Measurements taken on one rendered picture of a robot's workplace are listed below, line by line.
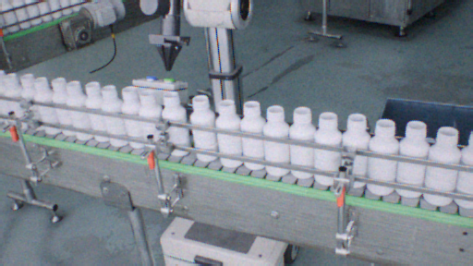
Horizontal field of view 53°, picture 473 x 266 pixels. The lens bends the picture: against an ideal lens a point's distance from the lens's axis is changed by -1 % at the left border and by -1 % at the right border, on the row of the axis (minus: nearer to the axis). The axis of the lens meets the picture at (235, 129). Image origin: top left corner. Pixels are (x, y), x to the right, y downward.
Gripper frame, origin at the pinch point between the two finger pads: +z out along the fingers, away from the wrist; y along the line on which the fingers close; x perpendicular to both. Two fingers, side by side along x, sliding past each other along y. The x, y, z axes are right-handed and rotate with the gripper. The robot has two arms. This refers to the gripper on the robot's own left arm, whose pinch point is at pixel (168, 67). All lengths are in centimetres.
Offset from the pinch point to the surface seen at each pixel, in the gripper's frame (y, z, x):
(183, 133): 14.4, 14.1, -15.2
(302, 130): 45.4, 8.3, -18.0
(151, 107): 6.6, 8.2, -18.2
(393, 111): 59, 10, 41
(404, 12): 30, -35, 352
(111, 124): -6.0, 14.3, -17.7
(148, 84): -4.2, 4.8, -3.7
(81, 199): -110, 91, 88
